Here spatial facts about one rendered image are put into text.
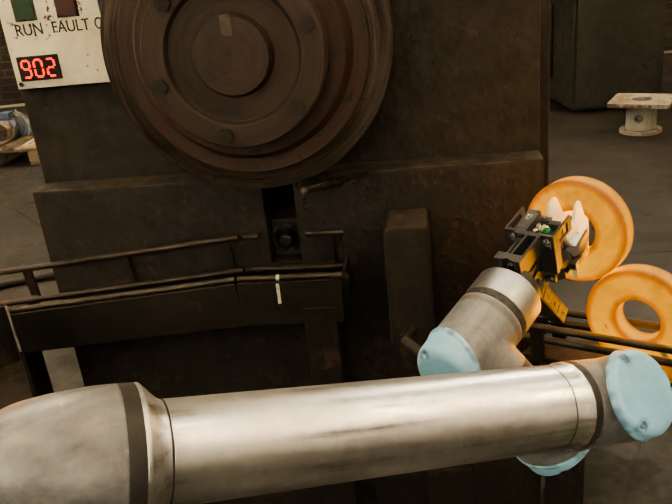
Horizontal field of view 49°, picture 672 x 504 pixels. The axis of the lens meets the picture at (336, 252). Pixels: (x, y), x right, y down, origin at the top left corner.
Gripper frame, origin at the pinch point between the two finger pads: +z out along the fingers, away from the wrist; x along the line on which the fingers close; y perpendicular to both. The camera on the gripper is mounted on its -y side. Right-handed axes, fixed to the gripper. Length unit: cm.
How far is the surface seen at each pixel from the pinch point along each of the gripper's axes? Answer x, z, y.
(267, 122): 40.2, -16.2, 21.4
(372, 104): 32.4, -1.0, 16.8
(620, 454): 12, 30, -97
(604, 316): -5.3, -5.7, -13.0
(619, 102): 128, 309, -157
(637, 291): -9.8, -4.2, -8.0
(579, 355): -1.4, -7.4, -21.0
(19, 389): 73, -61, -8
